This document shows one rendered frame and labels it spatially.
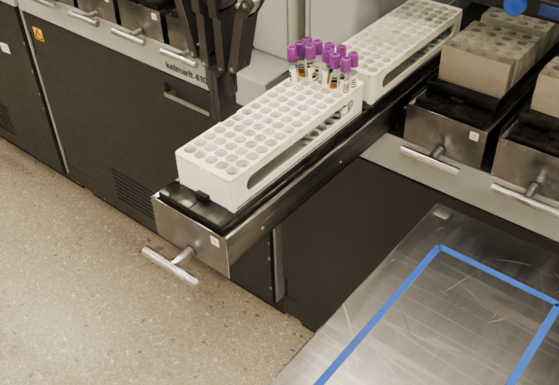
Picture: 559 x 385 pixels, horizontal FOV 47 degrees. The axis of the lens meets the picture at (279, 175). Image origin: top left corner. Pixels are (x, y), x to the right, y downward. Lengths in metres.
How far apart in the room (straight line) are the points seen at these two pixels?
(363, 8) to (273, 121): 0.36
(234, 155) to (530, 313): 0.39
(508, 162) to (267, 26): 0.55
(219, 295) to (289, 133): 0.99
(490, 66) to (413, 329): 0.49
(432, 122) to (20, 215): 1.50
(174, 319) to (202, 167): 1.00
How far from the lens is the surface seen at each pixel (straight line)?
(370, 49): 1.07
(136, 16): 1.43
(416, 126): 1.05
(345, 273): 1.36
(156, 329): 1.76
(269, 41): 1.30
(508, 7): 0.97
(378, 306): 0.70
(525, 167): 1.00
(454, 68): 1.06
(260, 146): 0.84
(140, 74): 1.51
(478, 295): 0.73
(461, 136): 1.02
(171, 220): 0.86
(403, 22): 1.16
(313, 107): 0.91
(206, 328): 1.74
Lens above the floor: 1.35
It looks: 39 degrees down
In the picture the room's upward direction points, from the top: 2 degrees counter-clockwise
